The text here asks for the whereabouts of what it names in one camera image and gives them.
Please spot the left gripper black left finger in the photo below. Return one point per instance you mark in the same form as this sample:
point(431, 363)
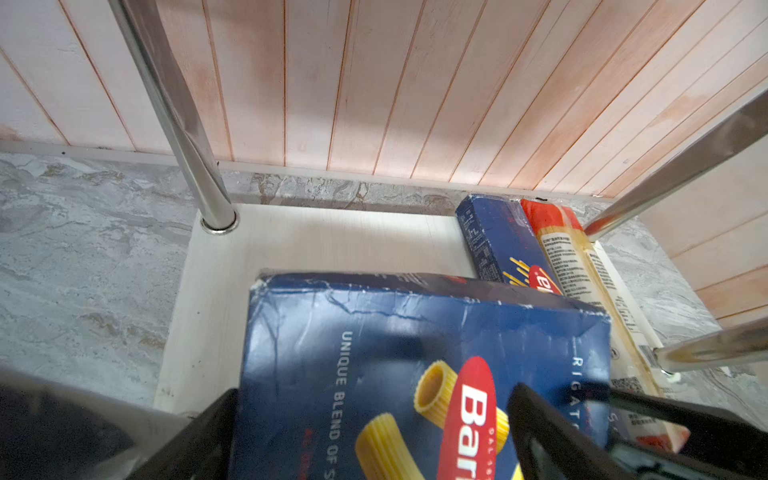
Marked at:
point(202, 450)

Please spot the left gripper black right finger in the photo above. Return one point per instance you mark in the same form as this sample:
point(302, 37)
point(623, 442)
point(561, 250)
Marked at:
point(549, 447)

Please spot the red spaghetti bag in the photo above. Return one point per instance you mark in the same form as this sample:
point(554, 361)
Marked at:
point(583, 276)

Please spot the blue Barilla pasta box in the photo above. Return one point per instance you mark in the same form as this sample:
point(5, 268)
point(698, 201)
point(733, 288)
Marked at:
point(381, 376)

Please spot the narrow blue Barilla spaghetti box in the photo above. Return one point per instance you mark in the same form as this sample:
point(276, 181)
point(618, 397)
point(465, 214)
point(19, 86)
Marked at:
point(503, 245)

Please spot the white two-tier shelf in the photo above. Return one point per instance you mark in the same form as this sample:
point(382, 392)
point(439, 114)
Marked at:
point(549, 99)

